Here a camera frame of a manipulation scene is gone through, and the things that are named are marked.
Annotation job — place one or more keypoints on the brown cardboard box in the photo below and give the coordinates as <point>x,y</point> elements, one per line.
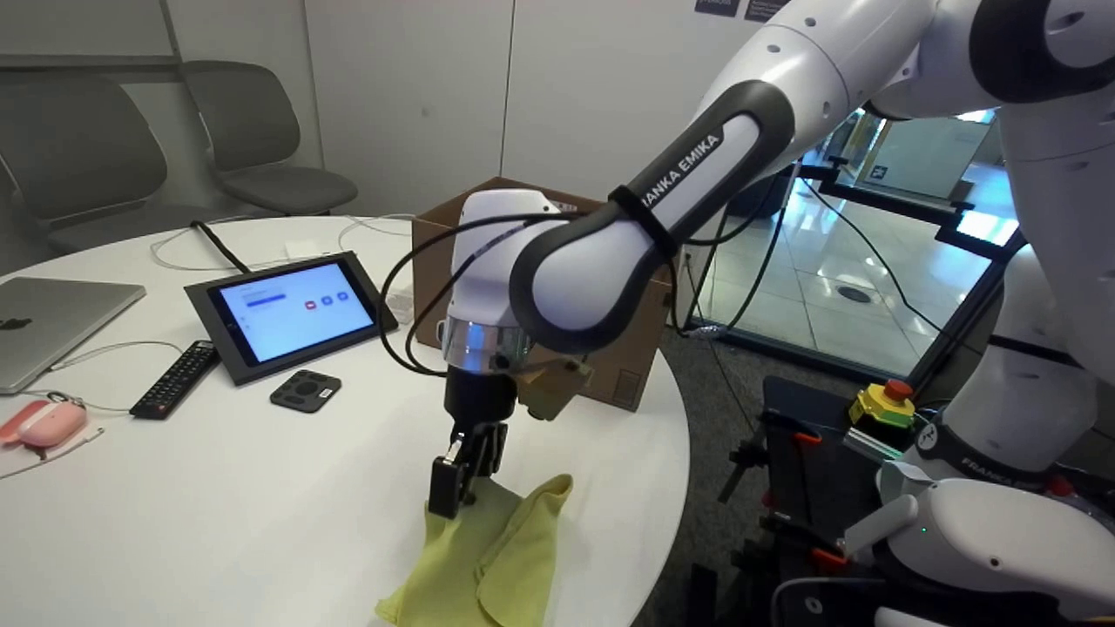
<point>605,371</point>

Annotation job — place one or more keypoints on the black equipment cart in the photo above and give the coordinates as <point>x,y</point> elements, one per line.
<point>790,465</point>

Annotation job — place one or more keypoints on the yellow towel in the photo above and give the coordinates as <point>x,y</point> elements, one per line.
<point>490,557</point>

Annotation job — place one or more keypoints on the silver closed laptop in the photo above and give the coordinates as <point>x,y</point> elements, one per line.
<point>57,324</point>

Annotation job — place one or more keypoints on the small black square device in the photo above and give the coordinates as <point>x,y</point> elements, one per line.
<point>306,390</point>

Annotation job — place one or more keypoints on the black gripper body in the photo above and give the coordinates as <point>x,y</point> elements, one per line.
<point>480,400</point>

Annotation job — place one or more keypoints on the yellow red emergency stop button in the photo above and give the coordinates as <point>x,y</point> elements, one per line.
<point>883,405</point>

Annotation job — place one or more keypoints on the black tablet with blue screen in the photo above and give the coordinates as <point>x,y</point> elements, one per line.
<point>290,313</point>

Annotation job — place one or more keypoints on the black remote control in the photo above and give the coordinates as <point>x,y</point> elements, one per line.
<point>176,382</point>

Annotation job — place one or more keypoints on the white curved plastic housing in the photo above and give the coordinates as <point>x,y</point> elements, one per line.
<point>1011,533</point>

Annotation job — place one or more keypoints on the pink computer mouse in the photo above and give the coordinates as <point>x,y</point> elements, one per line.
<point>43,422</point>

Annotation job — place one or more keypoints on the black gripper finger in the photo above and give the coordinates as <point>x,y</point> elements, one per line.
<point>443,489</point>
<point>486,457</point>

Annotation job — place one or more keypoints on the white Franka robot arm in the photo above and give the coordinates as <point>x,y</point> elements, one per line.
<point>838,58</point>

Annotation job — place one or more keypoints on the dark wall poster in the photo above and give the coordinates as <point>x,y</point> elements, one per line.
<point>720,4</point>
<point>765,9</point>

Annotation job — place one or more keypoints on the grey office chair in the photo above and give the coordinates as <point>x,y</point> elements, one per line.
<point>82,151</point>
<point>250,117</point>

